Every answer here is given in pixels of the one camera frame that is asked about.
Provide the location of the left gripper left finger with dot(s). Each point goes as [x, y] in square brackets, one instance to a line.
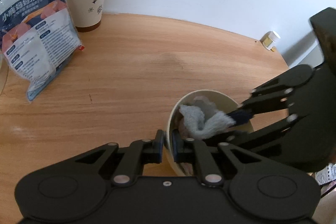
[136, 156]

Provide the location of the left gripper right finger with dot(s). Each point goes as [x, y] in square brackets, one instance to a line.
[196, 153]

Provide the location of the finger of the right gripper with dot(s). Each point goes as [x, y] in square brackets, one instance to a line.
[270, 96]
[275, 138]

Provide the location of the pink and grey cloth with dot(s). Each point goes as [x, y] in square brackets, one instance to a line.
[202, 119]

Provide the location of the pale green ceramic bowl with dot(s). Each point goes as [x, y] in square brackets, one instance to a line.
[215, 101]

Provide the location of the small white capped bottle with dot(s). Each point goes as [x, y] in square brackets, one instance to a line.
[270, 39]

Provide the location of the blue white snack pouch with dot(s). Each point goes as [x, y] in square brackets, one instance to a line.
[38, 39]

